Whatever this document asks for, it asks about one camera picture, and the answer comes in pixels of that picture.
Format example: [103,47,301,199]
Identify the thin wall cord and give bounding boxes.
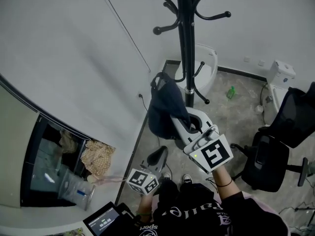
[97,0,151,72]

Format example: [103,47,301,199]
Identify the person's left forearm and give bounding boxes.
[136,193,155,216]

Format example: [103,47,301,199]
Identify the person's black printed t-shirt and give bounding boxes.
[134,193,288,236]

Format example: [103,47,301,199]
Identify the green plastic bottle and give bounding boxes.
[226,85,237,100]

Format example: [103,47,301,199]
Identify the dark navy cloth bag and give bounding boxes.
[147,72,192,140]

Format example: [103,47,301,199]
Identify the black mesh office chair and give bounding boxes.
[231,82,315,191]

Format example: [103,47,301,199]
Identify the clear plastic bag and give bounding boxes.
[58,168,96,211]

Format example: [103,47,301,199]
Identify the black framed window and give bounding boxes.
[21,114,93,207]

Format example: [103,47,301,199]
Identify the cream roller blind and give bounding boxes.
[0,82,40,207]

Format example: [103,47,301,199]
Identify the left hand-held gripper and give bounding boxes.
[126,146,170,196]

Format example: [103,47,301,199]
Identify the white round toilet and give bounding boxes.
[163,43,219,98]

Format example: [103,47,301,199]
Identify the person's black trousers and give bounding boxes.
[155,178,217,201]

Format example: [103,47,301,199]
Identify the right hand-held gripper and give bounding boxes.
[170,107,234,175]

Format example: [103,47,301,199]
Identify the black metal coat rack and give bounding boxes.
[109,0,256,108]

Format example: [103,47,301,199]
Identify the person's right forearm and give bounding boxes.
[212,165,245,202]

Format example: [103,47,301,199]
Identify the yellow smiley toy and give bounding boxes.
[63,227,86,236]

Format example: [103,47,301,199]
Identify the black cable with adapter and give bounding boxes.
[279,200,315,236]

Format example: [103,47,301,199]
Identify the black wrist band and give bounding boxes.
[216,179,233,188]

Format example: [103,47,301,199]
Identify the white tank toilet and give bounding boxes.
[260,59,297,126]

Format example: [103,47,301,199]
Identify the black screen recorder device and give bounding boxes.
[82,202,122,236]

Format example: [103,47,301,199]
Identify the black chest rig mount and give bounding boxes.
[115,202,141,228]

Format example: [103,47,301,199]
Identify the black power cable with plug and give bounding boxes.
[138,93,149,112]

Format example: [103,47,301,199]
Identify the beige patterned cloth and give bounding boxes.
[80,139,116,176]

